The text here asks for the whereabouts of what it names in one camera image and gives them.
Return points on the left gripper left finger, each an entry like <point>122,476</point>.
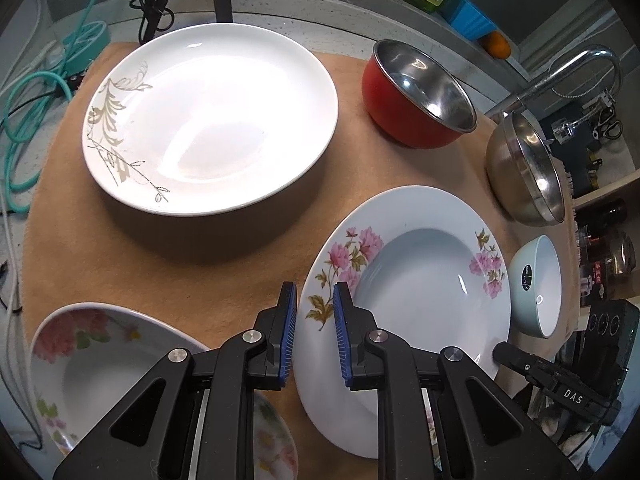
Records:
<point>192,414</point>

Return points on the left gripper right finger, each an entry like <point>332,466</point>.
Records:
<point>440,416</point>

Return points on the light blue ceramic bowl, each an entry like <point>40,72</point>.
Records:
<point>536,288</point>

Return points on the floral plate pink roses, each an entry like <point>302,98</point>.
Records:
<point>85,357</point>

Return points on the floral plate pink blossoms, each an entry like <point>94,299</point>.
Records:
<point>429,269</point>

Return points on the large stainless steel bowl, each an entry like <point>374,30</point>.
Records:
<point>521,174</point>

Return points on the white plate gold leaf pattern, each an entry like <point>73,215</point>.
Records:
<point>208,119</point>

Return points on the red steel bowl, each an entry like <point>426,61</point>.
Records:
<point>413,98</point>

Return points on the beige towel mat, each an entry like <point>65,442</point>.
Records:
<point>210,276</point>

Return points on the black scissors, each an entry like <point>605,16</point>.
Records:
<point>607,126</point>

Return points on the orange fruit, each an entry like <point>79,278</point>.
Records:
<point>496,45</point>

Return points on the blue plastic cup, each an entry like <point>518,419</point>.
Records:
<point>466,19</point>

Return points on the teal cable reel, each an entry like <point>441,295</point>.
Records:
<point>91,40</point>

